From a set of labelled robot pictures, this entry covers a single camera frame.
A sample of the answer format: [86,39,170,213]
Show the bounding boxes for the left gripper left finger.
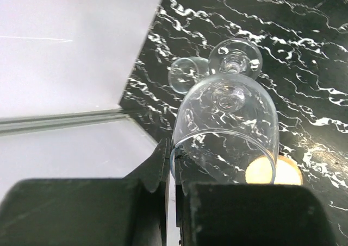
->
[1,138,170,245]

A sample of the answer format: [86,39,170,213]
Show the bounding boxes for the clear wine glass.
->
[168,57,209,94]
[170,38,279,184]

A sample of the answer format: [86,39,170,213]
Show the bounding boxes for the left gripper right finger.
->
[173,150,337,245]

